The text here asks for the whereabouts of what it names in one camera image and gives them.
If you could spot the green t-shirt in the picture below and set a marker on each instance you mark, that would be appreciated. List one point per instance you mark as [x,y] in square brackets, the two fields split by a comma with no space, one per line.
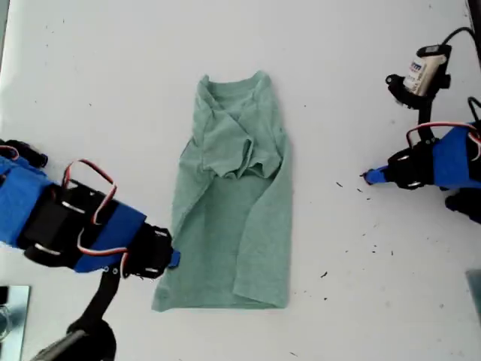
[233,240]

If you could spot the wide steel plate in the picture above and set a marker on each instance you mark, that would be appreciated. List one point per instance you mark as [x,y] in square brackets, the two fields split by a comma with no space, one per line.
[17,323]

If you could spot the black clamp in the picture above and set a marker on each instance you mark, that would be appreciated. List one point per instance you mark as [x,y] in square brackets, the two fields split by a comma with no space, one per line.
[3,295]

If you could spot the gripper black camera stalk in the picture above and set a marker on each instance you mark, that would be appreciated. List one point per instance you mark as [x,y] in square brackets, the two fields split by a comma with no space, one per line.
[409,99]
[101,297]

